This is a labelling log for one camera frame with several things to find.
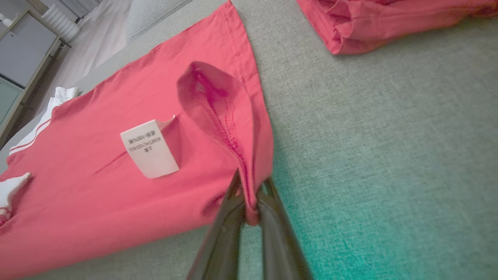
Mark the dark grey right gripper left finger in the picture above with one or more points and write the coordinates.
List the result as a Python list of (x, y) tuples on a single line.
[(227, 233)]

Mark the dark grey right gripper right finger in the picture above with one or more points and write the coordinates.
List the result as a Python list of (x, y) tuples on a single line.
[(278, 241)]

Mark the red T-shirt white trim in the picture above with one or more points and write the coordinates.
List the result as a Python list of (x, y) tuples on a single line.
[(97, 214)]

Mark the red mesh shorts white stripe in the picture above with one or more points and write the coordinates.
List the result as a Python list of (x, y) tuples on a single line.
[(389, 27)]

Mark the large grey sofa seat cushion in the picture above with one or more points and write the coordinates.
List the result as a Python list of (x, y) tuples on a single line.
[(369, 136)]

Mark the white ribbed plant pot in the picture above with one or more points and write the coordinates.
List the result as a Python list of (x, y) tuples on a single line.
[(60, 21)]

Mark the white television cabinet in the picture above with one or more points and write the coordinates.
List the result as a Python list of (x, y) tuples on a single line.
[(23, 54)]

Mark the grey curtain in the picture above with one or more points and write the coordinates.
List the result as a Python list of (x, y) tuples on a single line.
[(78, 6)]

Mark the small white figurine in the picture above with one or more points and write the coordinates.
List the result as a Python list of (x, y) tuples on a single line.
[(7, 19)]

